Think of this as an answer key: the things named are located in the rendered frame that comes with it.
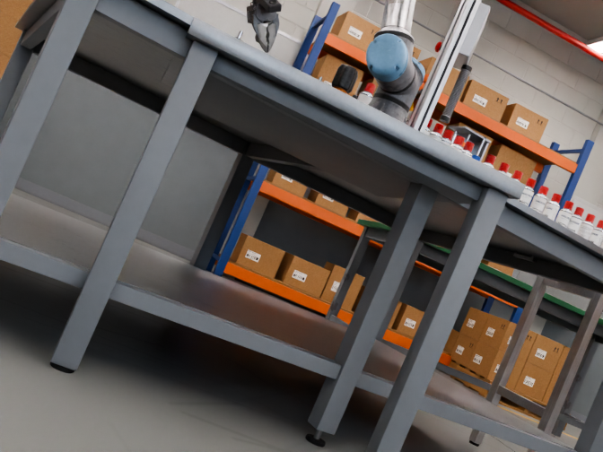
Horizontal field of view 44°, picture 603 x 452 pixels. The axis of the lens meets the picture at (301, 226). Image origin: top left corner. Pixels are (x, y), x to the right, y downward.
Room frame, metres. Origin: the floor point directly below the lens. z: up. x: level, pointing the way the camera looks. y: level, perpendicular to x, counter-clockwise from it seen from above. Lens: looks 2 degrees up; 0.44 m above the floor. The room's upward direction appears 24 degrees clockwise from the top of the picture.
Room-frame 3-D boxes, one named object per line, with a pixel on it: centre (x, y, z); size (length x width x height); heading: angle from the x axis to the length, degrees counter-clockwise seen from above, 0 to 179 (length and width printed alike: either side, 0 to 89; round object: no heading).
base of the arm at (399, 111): (2.22, -0.10, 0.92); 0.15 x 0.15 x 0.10
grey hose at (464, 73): (2.59, -0.31, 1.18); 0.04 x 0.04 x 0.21
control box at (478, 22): (2.58, -0.25, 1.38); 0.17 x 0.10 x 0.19; 171
